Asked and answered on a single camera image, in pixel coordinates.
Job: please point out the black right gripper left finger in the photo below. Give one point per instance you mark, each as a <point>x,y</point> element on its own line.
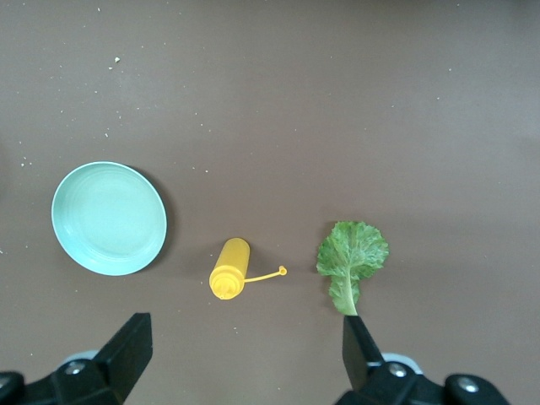
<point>105,371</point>

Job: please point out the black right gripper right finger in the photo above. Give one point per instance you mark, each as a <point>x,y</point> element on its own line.
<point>363,363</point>

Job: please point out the green lettuce leaf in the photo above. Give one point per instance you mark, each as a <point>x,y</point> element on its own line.
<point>352,257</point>

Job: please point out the yellow mustard squeeze bottle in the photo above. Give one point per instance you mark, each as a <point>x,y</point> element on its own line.
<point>231,266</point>

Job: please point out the light green plate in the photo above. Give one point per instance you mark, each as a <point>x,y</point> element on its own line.
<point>109,218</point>

